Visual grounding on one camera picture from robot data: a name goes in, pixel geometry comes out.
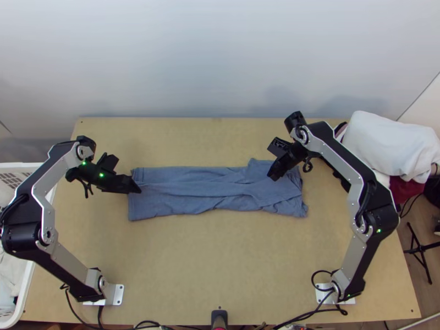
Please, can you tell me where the white laundry basket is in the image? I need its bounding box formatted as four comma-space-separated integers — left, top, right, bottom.
0, 162, 58, 329

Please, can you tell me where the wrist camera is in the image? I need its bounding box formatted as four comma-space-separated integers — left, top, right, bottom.
267, 136, 290, 156
97, 152, 120, 173

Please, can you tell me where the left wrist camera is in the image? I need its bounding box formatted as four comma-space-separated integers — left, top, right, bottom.
97, 152, 120, 173

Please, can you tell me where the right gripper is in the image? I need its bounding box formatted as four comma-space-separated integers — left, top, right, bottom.
267, 151, 300, 183

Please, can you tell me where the black tripod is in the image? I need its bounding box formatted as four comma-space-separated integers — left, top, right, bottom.
404, 221, 440, 285

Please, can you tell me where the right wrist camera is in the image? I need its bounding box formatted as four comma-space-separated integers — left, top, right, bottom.
267, 136, 290, 156

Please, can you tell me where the heap of clothes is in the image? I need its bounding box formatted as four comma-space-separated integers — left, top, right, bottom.
334, 109, 437, 204

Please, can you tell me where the blue t-shirt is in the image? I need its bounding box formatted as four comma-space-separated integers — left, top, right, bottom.
128, 157, 309, 222

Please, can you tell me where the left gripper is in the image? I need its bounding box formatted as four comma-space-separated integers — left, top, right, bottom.
102, 172, 142, 195

